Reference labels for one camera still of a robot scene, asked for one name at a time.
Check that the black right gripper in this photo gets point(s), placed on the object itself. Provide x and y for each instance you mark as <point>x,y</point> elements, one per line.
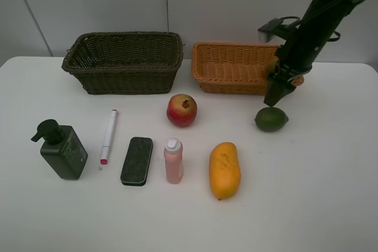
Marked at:
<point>282,80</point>

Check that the green lime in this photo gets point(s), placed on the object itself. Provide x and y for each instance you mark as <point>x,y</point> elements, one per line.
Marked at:
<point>271,119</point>

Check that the red pomegranate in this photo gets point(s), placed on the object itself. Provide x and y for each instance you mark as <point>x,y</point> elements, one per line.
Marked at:
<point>181,110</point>

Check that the yellow mango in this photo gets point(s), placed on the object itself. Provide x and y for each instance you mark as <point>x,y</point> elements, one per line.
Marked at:
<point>224,171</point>

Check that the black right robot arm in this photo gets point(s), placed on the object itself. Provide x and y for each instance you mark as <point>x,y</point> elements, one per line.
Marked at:
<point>304,39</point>

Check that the orange wicker basket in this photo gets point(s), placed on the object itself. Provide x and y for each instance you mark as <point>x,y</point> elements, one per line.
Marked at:
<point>224,68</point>

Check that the pink bottle with white cap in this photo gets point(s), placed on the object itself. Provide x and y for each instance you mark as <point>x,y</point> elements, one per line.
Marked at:
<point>173,155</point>

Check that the black whiteboard eraser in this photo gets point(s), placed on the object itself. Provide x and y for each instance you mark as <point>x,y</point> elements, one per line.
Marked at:
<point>136,164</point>

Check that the white marker with red caps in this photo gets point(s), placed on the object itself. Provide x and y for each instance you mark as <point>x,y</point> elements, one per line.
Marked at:
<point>108,140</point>

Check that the dark brown wicker basket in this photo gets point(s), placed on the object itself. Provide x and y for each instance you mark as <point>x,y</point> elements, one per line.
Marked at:
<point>125,63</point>

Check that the dark green pump bottle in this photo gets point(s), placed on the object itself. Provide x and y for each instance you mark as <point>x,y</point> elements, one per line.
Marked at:
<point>62,149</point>

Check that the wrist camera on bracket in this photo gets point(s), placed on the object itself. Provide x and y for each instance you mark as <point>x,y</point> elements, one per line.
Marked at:
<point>269,30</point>

